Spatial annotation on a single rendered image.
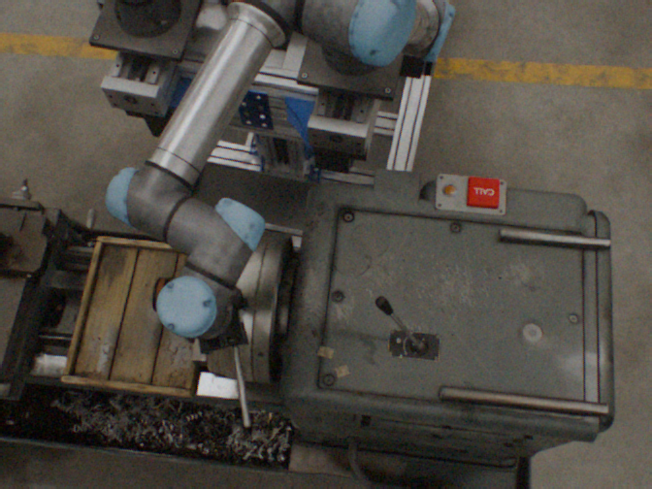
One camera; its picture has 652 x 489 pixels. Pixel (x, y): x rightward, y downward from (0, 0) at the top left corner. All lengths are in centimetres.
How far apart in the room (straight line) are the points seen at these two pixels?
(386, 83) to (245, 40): 62
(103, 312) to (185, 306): 86
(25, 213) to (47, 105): 141
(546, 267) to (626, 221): 156
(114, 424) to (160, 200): 114
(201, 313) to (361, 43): 44
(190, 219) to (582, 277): 75
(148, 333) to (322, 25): 93
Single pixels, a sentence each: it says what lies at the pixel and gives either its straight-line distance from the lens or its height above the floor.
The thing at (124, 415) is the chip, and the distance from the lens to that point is 201.
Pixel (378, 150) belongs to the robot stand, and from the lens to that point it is 261.
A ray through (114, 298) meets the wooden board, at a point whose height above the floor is 88.
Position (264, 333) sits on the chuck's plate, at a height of 121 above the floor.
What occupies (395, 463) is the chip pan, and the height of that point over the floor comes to 54.
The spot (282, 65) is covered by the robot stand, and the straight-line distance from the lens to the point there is 176.
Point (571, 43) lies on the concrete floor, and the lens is 326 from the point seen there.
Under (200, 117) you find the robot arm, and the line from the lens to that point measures 102.
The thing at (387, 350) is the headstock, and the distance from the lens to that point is 128.
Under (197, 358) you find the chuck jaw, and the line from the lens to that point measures 145.
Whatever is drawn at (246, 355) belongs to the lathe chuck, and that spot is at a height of 117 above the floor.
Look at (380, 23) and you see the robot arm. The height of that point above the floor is 170.
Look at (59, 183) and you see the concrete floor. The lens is 300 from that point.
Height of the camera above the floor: 250
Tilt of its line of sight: 69 degrees down
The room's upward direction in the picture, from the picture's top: 4 degrees counter-clockwise
